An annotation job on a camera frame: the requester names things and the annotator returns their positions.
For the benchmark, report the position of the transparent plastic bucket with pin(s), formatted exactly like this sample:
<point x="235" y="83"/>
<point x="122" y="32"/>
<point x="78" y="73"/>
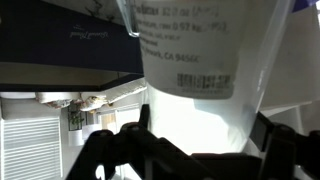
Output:
<point x="206" y="64"/>

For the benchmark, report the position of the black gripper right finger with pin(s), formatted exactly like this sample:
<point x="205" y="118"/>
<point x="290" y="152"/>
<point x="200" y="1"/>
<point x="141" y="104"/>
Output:
<point x="285" y="149"/>

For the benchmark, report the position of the dark blue cardboard box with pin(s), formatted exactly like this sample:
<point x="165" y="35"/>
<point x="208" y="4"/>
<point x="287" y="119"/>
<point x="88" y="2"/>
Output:
<point x="48" y="48"/>

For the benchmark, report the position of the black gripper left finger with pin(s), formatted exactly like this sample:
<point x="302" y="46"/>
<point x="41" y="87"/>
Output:
<point x="150" y="157"/>

